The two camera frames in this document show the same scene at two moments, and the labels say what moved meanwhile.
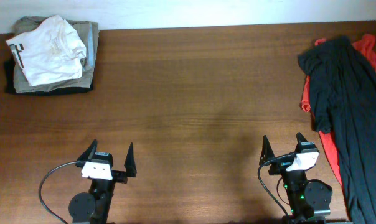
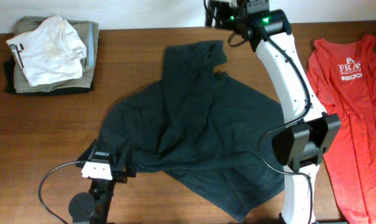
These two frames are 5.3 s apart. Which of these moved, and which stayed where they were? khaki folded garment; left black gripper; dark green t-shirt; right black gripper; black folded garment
Moved: right black gripper; dark green t-shirt
Stayed: khaki folded garment; left black gripper; black folded garment
